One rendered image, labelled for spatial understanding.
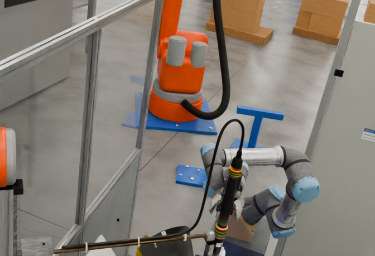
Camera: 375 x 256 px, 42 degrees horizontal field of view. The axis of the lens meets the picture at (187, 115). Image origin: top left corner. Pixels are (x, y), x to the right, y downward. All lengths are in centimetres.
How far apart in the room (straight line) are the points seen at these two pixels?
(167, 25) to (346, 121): 283
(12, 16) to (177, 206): 259
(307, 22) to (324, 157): 753
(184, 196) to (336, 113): 178
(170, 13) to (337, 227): 303
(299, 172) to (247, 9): 766
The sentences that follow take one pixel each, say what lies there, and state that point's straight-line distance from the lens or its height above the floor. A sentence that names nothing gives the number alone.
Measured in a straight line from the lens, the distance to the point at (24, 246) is 160.
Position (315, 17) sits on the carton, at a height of 44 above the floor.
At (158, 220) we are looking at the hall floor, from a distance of 426.
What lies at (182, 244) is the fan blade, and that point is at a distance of 192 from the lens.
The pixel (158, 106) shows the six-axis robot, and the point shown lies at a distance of 575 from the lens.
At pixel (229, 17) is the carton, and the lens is 974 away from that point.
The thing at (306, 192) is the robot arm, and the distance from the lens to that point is 212.
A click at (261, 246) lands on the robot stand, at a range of 264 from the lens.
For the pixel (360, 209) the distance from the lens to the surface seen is 381.
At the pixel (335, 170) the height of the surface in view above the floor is 95.
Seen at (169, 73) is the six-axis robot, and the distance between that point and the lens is 558.
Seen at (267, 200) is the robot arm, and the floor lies 125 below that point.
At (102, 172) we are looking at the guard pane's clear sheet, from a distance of 266.
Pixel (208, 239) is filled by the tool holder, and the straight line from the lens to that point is 176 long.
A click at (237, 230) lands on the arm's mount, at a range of 260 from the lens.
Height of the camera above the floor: 263
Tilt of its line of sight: 26 degrees down
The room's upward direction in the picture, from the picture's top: 10 degrees clockwise
